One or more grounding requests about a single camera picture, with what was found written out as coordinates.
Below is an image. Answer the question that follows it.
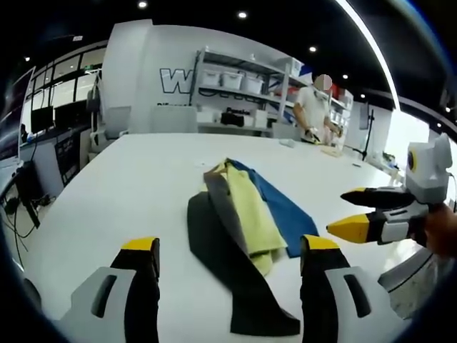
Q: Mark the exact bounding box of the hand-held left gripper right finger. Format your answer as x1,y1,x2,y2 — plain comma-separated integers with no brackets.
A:
299,234,398,343

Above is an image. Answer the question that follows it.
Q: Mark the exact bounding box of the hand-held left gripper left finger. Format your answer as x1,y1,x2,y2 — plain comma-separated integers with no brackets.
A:
59,236,161,343

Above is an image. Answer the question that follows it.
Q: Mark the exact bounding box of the blue garment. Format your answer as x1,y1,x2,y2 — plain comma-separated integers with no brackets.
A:
226,157,320,259

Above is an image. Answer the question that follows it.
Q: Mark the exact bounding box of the black garment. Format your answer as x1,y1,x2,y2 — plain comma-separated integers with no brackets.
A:
186,192,301,337

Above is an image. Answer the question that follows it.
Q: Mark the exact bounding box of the yellow garment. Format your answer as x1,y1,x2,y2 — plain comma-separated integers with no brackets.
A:
217,161,288,277

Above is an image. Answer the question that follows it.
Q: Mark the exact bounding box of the grey garment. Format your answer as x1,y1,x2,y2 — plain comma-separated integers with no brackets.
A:
203,164,251,259

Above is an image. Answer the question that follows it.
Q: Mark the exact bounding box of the person's right hand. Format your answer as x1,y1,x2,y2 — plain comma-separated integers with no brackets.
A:
423,202,457,259

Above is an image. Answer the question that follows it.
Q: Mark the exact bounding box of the black tripod stand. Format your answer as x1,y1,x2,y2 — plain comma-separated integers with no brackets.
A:
356,108,376,162

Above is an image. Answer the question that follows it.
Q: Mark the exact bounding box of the metal storage shelf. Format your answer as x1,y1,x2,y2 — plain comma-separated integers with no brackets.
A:
194,47,355,139

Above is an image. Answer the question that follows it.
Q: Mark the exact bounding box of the black bag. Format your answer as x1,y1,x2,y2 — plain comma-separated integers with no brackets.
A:
220,111,251,126

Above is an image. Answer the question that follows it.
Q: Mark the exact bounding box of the white storage bin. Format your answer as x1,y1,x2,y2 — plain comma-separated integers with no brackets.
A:
221,71,244,89
242,74,266,93
201,69,223,87

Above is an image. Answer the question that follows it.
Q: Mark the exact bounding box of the black computer monitor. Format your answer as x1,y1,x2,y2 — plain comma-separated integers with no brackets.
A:
53,102,90,130
30,105,55,134

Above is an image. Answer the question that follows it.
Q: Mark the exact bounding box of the white framed display board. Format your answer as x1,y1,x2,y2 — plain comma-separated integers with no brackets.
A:
0,65,37,169

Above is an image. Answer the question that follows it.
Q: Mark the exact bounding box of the black cable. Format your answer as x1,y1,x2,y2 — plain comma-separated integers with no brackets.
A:
0,199,38,253

